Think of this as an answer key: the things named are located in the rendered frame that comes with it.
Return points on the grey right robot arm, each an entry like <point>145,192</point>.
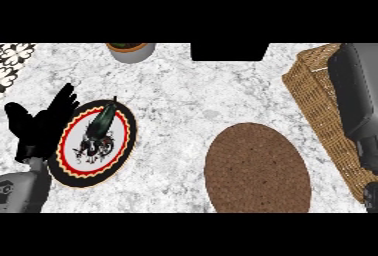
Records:
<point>359,90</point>

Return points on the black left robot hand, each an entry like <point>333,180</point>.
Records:
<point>42,128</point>

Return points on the tan wicker basket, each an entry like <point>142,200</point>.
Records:
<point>315,110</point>

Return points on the grey pot with orange rim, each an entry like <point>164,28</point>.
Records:
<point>132,55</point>

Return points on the black and red rimmed plate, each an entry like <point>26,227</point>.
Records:
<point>79,166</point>

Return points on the black boxy appliance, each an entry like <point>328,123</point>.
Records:
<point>229,51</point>

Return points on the black and white patterned mat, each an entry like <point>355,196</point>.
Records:
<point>12,61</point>

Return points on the brown oval woven placemat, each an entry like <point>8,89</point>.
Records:
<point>259,170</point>

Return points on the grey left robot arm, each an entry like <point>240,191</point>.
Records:
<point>20,191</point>

